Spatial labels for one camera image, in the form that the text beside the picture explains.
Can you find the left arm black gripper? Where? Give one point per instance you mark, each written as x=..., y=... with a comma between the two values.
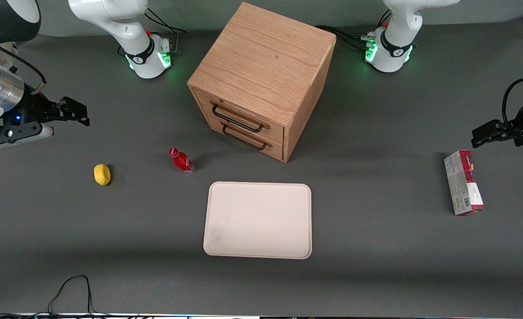
x=521, y=127

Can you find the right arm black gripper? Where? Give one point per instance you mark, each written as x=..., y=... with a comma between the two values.
x=30, y=110

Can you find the small red coke bottle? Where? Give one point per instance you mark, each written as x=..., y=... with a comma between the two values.
x=182, y=162

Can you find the right white Franka arm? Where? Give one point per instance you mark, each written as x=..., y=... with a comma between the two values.
x=128, y=26

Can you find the left white Franka arm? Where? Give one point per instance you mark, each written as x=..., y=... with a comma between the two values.
x=396, y=26

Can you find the cream rectangular tray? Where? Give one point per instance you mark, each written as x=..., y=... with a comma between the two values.
x=257, y=220

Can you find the red grey cardboard box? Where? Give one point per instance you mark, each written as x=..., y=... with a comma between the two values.
x=462, y=184

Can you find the yellow lemon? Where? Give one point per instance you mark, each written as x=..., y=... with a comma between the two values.
x=102, y=174

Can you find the oak wooden drawer cabinet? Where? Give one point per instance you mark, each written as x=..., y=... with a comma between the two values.
x=265, y=57

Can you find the wooden drawer front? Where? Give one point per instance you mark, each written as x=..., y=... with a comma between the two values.
x=274, y=133
x=275, y=150

